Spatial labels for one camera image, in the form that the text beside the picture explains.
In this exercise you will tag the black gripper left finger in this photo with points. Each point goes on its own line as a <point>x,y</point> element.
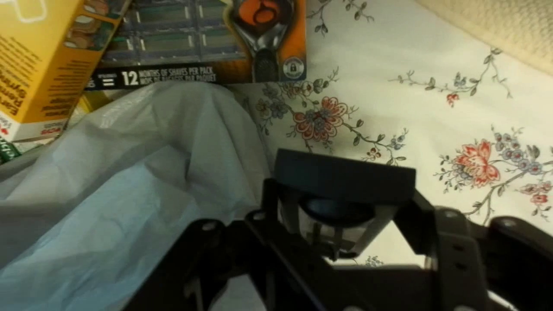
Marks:
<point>208,255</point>

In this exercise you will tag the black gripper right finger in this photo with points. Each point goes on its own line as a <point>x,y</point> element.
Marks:
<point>471,260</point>

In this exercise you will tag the yellow cardboard box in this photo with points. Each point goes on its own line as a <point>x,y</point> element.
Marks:
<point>49,50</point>

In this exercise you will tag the grey plastic bag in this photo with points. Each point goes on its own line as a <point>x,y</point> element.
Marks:
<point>89,219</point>

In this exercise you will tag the orange razor blade package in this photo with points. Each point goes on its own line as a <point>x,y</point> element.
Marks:
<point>207,39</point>

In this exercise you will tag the floral bed sheet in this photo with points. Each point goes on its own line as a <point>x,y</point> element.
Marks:
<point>390,81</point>

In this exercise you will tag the cream white towel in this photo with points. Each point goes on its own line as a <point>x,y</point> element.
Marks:
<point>521,27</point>

